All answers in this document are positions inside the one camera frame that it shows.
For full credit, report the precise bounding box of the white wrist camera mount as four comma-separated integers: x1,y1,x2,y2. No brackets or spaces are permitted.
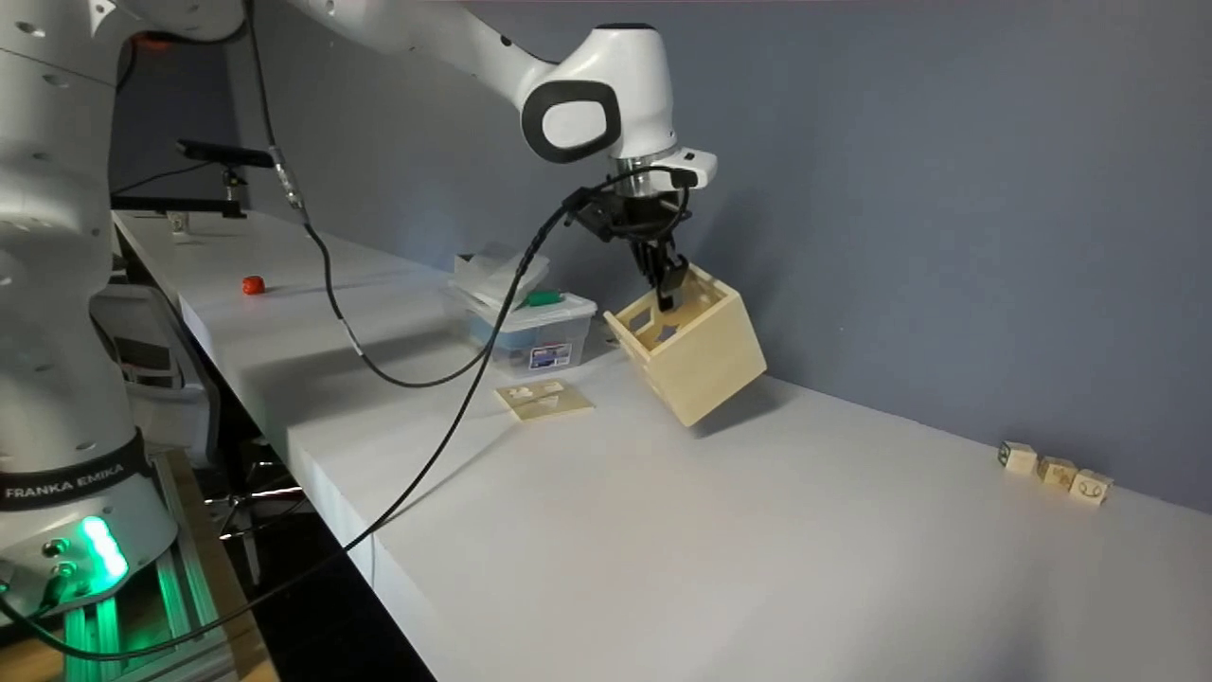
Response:
612,144,721,201

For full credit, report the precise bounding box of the wooden shape sorter box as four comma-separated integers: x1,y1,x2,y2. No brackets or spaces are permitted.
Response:
604,263,772,432

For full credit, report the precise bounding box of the black camera on stand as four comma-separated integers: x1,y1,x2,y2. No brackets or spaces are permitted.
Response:
110,132,279,224

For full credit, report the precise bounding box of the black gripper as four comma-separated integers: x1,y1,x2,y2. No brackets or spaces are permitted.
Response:
574,167,701,314

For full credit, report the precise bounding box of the wooden support frame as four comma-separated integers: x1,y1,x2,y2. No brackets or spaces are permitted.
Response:
149,444,279,682

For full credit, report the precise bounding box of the small wooden cube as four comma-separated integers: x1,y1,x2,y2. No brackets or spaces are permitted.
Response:
998,436,1043,483
1070,466,1118,513
1034,456,1084,498

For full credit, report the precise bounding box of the clear plastic storage container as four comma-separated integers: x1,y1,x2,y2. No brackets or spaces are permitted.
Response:
446,245,604,374

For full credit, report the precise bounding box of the black cable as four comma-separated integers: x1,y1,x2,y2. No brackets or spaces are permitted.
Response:
239,0,599,396
0,163,692,668

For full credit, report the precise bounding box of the flat wooden cutout panel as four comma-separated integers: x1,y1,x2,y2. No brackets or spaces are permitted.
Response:
493,379,599,429

